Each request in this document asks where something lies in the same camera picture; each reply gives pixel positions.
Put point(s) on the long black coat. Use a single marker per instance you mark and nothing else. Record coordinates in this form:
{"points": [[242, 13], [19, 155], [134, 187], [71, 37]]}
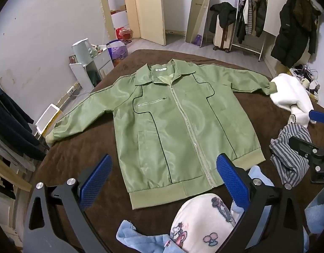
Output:
{"points": [[291, 37]]}

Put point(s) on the white flat box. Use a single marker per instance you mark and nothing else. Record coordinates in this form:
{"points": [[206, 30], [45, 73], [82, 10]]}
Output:
{"points": [[47, 116]]}

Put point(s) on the small dark box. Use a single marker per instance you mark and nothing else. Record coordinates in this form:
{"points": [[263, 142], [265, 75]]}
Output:
{"points": [[72, 58]]}

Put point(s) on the black hanging puffer jacket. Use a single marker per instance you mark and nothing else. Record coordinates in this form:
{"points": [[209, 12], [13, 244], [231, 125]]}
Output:
{"points": [[262, 13]]}

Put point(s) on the brown fur coat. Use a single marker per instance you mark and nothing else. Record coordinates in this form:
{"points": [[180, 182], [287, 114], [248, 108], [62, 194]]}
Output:
{"points": [[305, 10]]}

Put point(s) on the beige plush toy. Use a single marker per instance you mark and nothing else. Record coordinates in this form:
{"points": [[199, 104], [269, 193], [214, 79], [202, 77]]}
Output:
{"points": [[100, 47]]}

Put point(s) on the white cartoon printed cloth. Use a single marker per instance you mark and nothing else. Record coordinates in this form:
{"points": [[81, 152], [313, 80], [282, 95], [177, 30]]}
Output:
{"points": [[196, 216]]}

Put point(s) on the cream suitcase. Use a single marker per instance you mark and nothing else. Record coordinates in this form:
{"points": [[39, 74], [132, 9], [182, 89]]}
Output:
{"points": [[219, 37]]}

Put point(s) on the striped hanging shirt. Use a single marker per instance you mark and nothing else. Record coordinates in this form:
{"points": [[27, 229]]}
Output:
{"points": [[248, 15]]}

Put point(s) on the beige hanging coat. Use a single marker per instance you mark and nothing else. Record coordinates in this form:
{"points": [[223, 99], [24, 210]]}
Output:
{"points": [[254, 13]]}

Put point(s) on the red bin with bag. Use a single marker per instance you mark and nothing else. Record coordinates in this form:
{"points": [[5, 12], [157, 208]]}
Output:
{"points": [[124, 34]]}

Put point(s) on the purple shopping bag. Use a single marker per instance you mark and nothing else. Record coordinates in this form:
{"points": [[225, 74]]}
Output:
{"points": [[118, 54]]}

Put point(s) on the blue fleece cloth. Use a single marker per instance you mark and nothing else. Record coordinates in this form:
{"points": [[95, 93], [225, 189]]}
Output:
{"points": [[318, 213]]}

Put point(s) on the white clothes rack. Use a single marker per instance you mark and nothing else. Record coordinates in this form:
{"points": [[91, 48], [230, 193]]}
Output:
{"points": [[262, 44]]}

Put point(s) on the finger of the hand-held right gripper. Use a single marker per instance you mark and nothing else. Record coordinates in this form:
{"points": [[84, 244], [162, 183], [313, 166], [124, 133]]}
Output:
{"points": [[320, 117], [301, 145]]}

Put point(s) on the black hanging garment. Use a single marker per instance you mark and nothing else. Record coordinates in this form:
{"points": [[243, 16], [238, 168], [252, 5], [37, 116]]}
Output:
{"points": [[241, 26]]}

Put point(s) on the green jacket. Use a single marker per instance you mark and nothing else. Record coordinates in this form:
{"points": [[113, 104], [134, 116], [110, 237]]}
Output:
{"points": [[177, 126]]}

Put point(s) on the green mug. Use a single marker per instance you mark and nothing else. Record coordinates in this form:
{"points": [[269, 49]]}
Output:
{"points": [[94, 53]]}

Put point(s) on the grey striped cloth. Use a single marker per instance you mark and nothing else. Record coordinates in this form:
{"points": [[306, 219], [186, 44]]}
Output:
{"points": [[288, 155]]}

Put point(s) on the light blue towel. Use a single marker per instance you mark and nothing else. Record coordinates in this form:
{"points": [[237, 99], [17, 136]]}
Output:
{"points": [[140, 238]]}

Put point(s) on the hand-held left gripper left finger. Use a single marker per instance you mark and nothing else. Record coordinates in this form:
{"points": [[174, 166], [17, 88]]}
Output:
{"points": [[96, 181]]}

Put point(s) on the standing mirror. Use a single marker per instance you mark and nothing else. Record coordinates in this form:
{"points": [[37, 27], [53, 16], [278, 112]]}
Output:
{"points": [[196, 18]]}

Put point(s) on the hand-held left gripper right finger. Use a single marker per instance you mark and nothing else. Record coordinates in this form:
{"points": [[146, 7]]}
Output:
{"points": [[230, 181]]}

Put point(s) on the brown blanket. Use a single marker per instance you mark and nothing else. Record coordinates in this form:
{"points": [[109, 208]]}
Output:
{"points": [[98, 147]]}

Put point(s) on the wooden shelf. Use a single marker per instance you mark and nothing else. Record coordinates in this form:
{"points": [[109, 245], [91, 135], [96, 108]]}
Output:
{"points": [[9, 174]]}

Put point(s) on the dark hanging clothes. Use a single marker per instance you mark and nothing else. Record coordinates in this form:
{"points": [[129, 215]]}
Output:
{"points": [[9, 126]]}

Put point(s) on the white power strip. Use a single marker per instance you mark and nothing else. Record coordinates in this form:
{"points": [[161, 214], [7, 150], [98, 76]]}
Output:
{"points": [[71, 91]]}

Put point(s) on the white fleece garment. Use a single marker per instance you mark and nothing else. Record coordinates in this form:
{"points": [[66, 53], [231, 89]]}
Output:
{"points": [[288, 92]]}

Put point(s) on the white nightstand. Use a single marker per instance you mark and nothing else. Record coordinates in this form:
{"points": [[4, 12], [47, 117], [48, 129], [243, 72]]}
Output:
{"points": [[80, 73]]}

